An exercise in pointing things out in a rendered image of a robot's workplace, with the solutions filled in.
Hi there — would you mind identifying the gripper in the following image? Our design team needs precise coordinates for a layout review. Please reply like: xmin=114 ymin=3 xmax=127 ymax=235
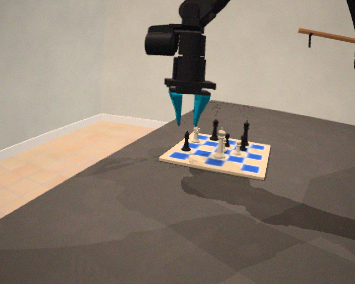
xmin=164 ymin=56 xmax=216 ymax=126

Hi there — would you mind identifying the blue and cream chessboard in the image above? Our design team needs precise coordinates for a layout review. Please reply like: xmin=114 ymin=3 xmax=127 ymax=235
xmin=159 ymin=133 xmax=270 ymax=180

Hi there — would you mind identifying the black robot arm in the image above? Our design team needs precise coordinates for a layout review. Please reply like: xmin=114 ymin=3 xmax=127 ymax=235
xmin=145 ymin=0 xmax=230 ymax=61

